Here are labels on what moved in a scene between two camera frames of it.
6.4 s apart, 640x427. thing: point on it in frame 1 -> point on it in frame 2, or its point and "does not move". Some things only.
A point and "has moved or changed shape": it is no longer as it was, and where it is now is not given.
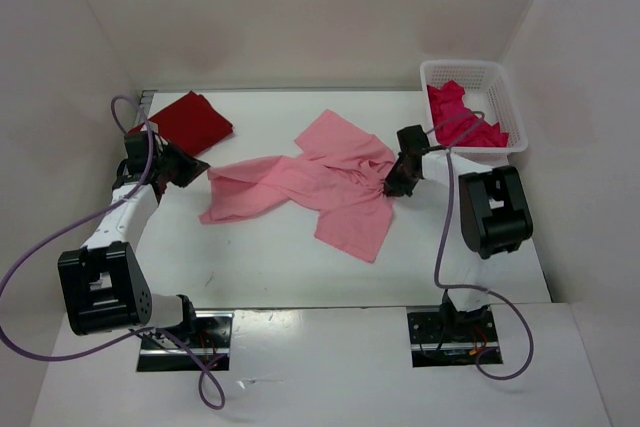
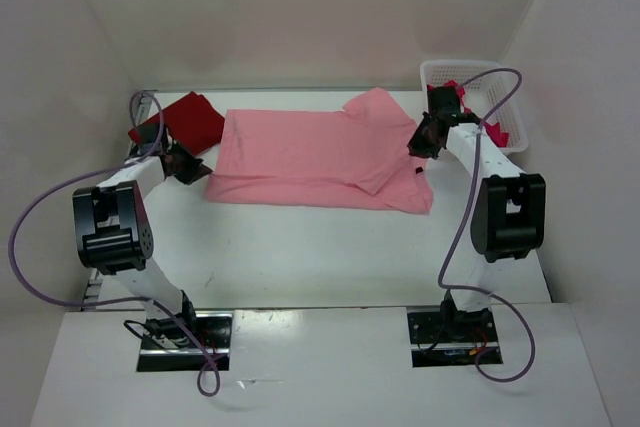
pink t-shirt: (339, 170) has moved or changed shape
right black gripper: (394, 185) -> (416, 144)
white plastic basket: (488, 91) does not move
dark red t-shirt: (190, 124) does not move
